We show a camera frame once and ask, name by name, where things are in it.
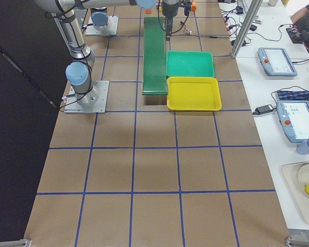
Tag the beige bowl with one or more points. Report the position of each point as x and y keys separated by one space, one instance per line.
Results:
x=303 y=177

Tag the beige serving tray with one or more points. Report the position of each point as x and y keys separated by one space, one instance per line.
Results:
x=302 y=200

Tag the seated person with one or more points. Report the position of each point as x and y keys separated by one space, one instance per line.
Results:
x=303 y=12

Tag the green plastic tray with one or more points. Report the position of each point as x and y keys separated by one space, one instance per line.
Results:
x=189 y=64

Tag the orange cylinder battery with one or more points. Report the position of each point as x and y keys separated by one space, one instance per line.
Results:
x=193 y=6

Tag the blue plaid cloth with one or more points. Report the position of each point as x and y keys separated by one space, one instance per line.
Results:
x=293 y=95

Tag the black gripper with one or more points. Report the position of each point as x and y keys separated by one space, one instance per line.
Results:
x=168 y=12

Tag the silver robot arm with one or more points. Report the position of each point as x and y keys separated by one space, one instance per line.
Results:
x=79 y=72
x=100 y=17

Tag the lower teach pendant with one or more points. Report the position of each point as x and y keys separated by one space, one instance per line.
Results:
x=294 y=118

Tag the green conveyor belt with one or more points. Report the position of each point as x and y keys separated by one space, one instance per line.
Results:
x=154 y=62

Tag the upper teach pendant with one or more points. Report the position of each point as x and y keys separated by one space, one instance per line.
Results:
x=276 y=62

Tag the yellow plastic tray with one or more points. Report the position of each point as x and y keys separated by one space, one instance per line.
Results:
x=193 y=94

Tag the blue cup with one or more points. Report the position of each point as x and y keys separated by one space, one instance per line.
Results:
x=303 y=148

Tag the aluminium frame post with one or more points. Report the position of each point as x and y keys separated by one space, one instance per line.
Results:
x=253 y=9

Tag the teach pendant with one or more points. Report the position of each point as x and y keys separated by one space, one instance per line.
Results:
x=294 y=118
x=276 y=62

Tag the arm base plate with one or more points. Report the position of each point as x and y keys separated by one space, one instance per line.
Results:
x=104 y=26
x=93 y=102

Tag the black power adapter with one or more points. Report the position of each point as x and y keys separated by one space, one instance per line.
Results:
x=263 y=109

